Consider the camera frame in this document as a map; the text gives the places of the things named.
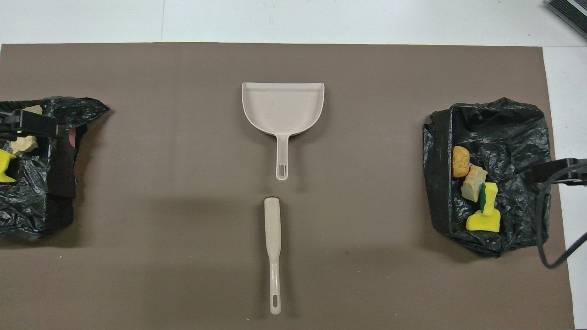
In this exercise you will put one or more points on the beige bread chunk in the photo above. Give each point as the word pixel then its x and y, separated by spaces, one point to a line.
pixel 33 109
pixel 473 183
pixel 24 144

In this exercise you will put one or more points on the yellow green sponge piece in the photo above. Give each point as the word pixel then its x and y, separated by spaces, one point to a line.
pixel 490 195
pixel 3 167
pixel 481 223

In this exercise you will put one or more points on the brown bread roll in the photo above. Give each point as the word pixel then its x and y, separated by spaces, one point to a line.
pixel 461 162

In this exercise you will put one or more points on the beige plastic dustpan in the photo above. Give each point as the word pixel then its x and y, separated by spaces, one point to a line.
pixel 282 105

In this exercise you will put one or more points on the black bag lined bin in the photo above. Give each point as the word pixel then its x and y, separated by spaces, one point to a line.
pixel 518 137
pixel 27 206

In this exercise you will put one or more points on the black ribbed device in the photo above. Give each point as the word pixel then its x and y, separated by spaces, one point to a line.
pixel 571 13

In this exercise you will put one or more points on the brown table mat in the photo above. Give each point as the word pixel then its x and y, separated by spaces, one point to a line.
pixel 367 68

